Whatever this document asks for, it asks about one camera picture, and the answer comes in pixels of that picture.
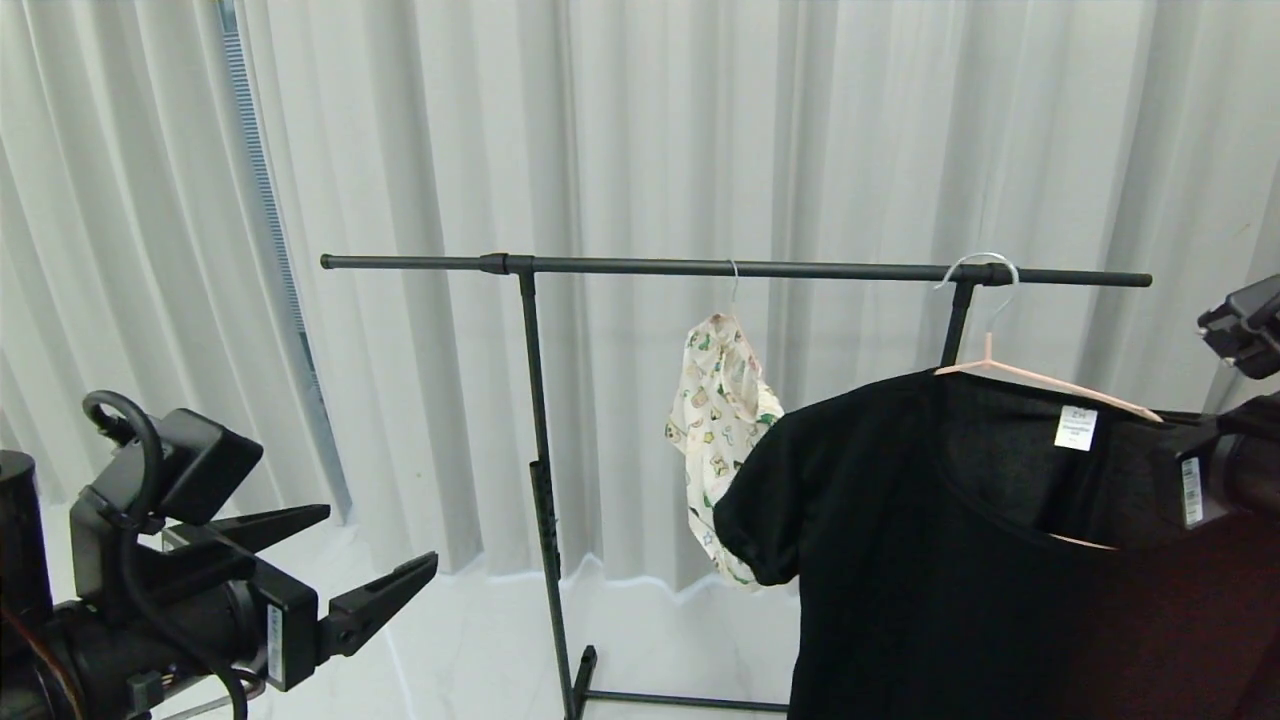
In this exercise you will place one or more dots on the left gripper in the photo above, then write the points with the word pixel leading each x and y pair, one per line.
pixel 200 620

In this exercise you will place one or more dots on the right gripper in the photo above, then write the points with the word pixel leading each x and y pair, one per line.
pixel 1250 460

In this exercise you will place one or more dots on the pink clothes hanger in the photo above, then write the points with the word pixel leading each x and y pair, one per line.
pixel 1050 382
pixel 733 290

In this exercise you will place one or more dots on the black garment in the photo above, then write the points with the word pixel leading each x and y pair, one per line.
pixel 900 550

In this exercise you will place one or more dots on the cream printed garment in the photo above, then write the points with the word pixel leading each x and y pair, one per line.
pixel 720 420

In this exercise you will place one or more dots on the black clothes rack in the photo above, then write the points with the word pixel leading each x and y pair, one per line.
pixel 650 266

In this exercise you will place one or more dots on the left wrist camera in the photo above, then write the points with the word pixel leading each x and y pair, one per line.
pixel 200 460

